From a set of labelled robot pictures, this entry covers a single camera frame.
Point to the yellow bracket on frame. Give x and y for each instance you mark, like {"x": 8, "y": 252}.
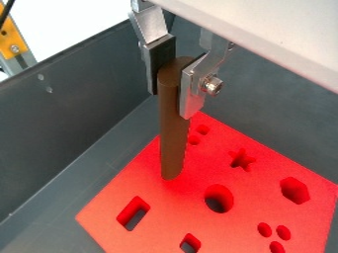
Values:
{"x": 12, "y": 44}

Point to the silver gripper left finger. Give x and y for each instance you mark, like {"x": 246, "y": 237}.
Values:
{"x": 157, "y": 42}

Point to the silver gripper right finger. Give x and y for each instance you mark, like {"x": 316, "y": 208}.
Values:
{"x": 199, "y": 80}

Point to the red shape sorting board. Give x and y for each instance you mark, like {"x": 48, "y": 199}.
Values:
{"x": 241, "y": 200}

